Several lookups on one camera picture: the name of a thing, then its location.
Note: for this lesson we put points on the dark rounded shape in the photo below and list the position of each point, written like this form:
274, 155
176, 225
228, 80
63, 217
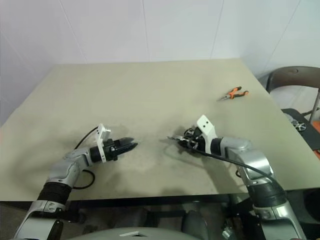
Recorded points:
196, 225

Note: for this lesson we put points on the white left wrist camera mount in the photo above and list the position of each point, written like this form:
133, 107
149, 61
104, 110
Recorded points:
101, 140

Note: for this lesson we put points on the silver spoked wheel part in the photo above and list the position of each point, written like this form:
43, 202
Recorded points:
298, 125

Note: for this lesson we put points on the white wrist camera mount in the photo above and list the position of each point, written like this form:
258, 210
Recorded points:
101, 140
206, 125

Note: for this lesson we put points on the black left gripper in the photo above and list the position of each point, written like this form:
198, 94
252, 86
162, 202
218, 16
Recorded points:
111, 150

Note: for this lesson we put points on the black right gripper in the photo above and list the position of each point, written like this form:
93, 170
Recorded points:
200, 143

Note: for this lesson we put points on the black diagonal table brace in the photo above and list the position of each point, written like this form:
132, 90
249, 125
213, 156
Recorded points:
243, 206

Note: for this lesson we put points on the orange object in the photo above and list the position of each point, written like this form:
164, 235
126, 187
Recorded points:
318, 153

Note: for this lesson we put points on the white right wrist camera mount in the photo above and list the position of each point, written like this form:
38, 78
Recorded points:
206, 125

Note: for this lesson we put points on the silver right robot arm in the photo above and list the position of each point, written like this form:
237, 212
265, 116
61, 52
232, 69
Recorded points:
252, 160

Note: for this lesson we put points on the black chair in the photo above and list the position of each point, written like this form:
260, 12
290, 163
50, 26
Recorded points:
290, 71

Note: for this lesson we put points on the black table frame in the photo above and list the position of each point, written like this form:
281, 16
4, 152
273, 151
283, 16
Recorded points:
150, 198

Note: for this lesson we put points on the grey curved robot torso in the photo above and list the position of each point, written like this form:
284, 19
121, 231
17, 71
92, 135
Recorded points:
137, 235

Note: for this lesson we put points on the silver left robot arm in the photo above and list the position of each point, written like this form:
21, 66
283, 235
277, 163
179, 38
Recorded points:
62, 172

